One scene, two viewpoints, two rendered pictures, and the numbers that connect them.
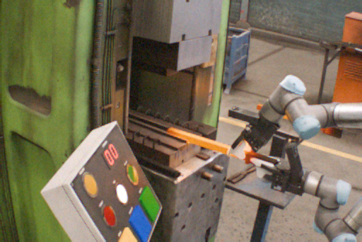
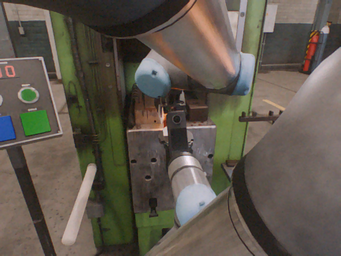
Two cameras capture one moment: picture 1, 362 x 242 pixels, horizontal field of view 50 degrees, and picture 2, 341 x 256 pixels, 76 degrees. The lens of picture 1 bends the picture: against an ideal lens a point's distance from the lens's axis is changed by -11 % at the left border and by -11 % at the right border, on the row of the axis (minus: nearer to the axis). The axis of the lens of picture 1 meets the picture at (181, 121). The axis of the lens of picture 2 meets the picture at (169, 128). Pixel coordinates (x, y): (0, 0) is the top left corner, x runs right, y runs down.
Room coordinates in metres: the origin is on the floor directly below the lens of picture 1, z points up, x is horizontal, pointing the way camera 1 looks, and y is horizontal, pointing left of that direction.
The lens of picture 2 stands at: (0.87, -0.72, 1.29)
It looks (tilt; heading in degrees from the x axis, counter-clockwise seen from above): 25 degrees down; 50
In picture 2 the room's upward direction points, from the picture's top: straight up
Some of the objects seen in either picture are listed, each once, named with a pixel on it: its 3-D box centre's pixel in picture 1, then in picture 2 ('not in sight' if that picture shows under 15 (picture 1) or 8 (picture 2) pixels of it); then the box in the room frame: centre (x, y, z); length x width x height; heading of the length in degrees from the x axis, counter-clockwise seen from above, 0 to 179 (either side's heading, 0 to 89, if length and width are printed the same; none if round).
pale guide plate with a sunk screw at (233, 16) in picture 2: (209, 46); (226, 33); (1.72, -0.09, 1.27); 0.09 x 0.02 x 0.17; 147
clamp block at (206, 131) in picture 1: (198, 134); (195, 109); (1.57, -0.07, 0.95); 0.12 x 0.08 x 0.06; 57
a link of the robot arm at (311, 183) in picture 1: (313, 182); (186, 173); (1.15, -0.44, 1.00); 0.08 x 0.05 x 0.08; 148
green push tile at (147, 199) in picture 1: (148, 204); (36, 123); (0.95, 0.07, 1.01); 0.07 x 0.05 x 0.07; 172
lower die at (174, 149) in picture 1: (139, 133); (155, 99); (1.50, 0.15, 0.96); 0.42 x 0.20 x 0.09; 57
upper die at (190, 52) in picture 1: (146, 40); not in sight; (1.50, 0.15, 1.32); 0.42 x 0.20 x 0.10; 57
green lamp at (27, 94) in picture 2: (132, 174); (28, 95); (0.96, 0.11, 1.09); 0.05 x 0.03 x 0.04; 147
